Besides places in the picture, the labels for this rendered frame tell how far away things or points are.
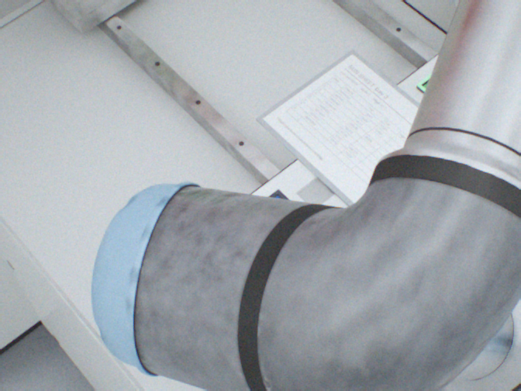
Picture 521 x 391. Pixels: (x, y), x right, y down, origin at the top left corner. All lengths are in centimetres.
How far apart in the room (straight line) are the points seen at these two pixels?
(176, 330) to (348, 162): 57
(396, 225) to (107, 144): 85
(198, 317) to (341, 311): 8
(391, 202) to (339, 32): 90
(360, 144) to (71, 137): 42
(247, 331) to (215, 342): 2
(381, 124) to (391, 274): 64
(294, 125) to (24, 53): 48
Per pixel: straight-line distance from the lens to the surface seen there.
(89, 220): 124
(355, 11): 138
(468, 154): 50
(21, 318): 200
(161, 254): 54
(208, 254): 52
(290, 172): 107
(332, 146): 108
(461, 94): 52
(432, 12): 138
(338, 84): 114
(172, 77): 131
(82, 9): 136
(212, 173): 125
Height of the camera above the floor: 185
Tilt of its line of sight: 57 degrees down
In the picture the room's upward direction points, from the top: 8 degrees counter-clockwise
